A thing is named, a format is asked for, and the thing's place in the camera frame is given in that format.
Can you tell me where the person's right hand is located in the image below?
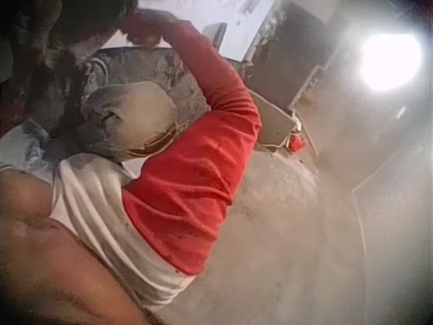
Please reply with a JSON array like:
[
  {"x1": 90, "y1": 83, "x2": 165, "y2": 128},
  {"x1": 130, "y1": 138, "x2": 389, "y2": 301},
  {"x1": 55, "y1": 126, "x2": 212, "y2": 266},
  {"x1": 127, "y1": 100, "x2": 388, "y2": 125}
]
[{"x1": 120, "y1": 9, "x2": 177, "y2": 47}]

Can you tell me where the small red clip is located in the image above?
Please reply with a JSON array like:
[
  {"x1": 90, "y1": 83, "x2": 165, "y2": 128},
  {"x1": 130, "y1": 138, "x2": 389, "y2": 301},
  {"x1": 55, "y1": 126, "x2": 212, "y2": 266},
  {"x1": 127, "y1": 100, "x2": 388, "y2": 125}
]
[{"x1": 287, "y1": 133, "x2": 307, "y2": 153}]

